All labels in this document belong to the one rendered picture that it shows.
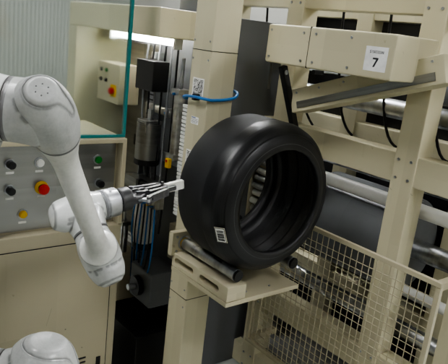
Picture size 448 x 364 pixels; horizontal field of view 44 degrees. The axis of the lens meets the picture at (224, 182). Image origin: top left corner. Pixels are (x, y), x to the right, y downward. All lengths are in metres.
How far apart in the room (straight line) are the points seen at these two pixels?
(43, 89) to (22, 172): 1.13
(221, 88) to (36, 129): 1.18
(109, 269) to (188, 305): 0.92
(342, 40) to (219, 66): 0.48
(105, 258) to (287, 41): 1.13
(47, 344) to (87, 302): 1.17
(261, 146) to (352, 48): 0.47
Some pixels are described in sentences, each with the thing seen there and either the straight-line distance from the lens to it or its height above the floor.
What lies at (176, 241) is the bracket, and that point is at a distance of 2.22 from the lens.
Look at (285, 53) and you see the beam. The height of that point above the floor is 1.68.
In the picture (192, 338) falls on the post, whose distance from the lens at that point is 2.54.
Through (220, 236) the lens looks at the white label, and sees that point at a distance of 1.88.
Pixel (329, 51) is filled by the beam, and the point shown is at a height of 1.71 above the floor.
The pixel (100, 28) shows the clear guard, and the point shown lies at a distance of 2.22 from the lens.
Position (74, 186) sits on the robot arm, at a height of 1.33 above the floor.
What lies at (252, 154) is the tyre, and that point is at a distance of 1.84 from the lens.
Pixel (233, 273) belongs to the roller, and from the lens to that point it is 1.99.
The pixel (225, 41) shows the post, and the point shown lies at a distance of 2.18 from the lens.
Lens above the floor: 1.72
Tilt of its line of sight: 15 degrees down
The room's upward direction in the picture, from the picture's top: 7 degrees clockwise
